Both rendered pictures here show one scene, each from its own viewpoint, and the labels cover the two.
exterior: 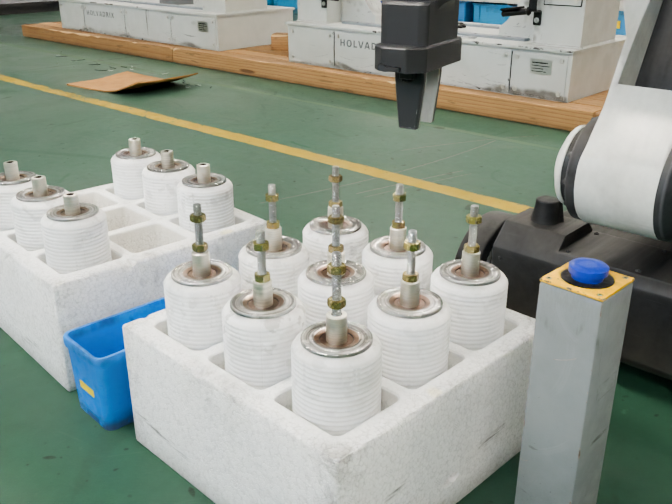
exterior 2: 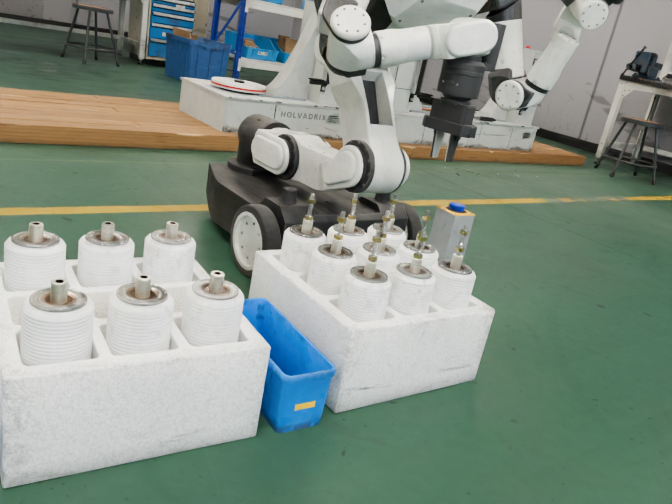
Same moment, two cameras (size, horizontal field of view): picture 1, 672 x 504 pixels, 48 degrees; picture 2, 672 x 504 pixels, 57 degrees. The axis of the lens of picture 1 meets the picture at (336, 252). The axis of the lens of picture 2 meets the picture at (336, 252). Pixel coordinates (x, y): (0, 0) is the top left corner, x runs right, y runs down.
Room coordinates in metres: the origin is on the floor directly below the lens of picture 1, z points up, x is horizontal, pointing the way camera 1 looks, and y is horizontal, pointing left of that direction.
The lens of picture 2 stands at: (0.78, 1.29, 0.68)
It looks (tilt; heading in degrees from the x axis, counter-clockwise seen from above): 19 degrees down; 277
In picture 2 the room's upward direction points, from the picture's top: 11 degrees clockwise
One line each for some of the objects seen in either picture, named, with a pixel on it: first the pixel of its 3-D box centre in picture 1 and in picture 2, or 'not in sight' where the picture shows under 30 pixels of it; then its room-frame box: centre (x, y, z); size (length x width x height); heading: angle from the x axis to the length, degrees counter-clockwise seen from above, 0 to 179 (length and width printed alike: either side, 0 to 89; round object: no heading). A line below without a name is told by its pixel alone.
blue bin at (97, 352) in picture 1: (174, 347); (269, 360); (1.00, 0.25, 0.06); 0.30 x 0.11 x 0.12; 134
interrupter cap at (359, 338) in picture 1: (336, 339); (454, 267); (0.69, 0.00, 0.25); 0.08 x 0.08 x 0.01
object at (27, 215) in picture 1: (49, 246); (137, 346); (1.17, 0.48, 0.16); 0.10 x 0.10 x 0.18
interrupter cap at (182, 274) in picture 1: (202, 273); (368, 275); (0.86, 0.17, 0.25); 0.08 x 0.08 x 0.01
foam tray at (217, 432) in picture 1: (335, 383); (364, 315); (0.86, 0.00, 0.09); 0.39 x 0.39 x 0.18; 45
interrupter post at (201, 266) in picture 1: (201, 263); (370, 268); (0.86, 0.17, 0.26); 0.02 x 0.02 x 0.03
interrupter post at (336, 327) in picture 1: (336, 328); (456, 262); (0.69, 0.00, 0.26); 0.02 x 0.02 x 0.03
